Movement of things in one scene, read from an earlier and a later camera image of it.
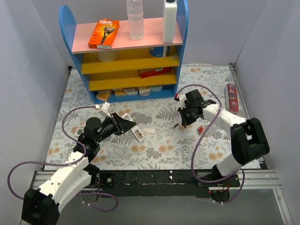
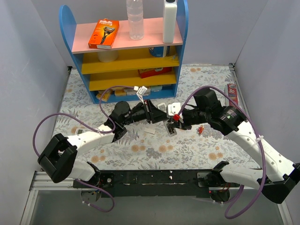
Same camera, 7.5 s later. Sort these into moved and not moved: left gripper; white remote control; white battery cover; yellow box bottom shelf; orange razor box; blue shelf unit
Moved: left gripper; white remote control
Not moved: white battery cover; orange razor box; yellow box bottom shelf; blue shelf unit
